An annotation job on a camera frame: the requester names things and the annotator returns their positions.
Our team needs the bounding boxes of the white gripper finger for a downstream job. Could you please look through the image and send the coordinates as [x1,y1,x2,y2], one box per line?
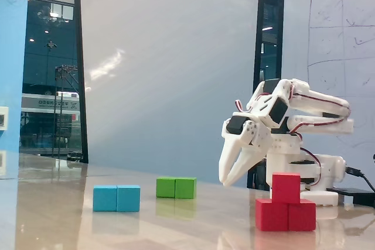
[224,119,274,187]
[219,138,243,183]

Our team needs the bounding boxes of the long blue block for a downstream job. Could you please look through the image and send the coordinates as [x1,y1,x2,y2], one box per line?
[93,184,141,213]

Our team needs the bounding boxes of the long green block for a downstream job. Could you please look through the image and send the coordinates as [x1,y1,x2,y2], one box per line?
[156,176,197,200]

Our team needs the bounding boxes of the small red cube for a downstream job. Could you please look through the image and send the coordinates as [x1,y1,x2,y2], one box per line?
[271,173,302,204]

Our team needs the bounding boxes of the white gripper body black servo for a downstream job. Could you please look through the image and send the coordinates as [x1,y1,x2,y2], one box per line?
[221,112,261,146]

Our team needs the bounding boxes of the red white black servo cable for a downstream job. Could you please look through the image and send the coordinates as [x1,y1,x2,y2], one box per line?
[288,84,352,133]
[235,94,266,114]

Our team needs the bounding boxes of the white wall switch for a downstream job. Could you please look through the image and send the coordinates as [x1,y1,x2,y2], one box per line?
[0,106,9,131]

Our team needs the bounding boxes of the long red block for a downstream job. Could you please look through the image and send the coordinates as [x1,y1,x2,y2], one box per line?
[255,198,317,232]

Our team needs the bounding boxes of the flat black box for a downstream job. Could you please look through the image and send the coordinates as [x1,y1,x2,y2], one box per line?
[326,187,375,206]

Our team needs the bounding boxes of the whiteboard with marker drawings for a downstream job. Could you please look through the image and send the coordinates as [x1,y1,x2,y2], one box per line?
[282,0,375,174]

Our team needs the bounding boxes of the black window frame post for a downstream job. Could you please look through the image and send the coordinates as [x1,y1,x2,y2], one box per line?
[247,0,285,189]
[72,0,90,165]

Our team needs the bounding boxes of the black power cable plug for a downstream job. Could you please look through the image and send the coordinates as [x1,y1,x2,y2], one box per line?
[345,166,375,194]

